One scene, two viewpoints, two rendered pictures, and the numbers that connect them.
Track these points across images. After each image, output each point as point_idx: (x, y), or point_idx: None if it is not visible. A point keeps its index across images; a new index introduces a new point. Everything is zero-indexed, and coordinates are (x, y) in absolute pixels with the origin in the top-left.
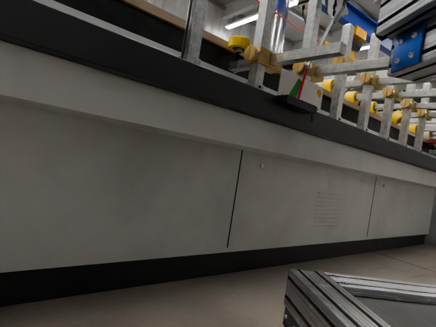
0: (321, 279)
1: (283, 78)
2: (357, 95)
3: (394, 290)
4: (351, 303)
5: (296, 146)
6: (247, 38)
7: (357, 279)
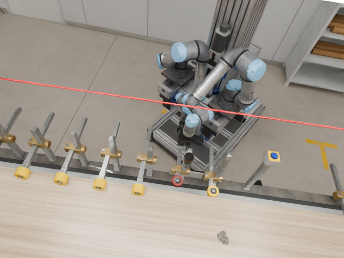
0: (207, 169)
1: (200, 174)
2: (65, 172)
3: (195, 157)
4: (214, 160)
5: None
6: (213, 185)
7: (197, 164)
